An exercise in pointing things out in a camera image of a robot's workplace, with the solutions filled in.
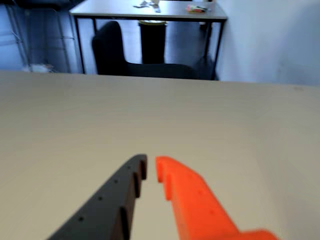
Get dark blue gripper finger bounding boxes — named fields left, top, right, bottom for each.
left=46, top=154, right=148, bottom=240

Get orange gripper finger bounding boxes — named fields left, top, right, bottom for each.
left=155, top=156, right=282, bottom=240

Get crumpled clear plastic bag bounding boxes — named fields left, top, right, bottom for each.
left=23, top=63, right=55, bottom=73

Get black upholstered chair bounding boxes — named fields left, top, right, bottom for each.
left=91, top=20, right=198, bottom=80

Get black round waste bin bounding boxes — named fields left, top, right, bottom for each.
left=138, top=20, right=168, bottom=65

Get orange and green packet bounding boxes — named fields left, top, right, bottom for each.
left=186, top=4, right=208, bottom=14

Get white papers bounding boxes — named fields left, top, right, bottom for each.
left=133, top=0, right=162, bottom=13

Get metal wire shelf rack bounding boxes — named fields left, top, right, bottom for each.
left=4, top=0, right=77, bottom=73

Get grey table with black frame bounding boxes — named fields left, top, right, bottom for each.
left=69, top=0, right=228, bottom=81

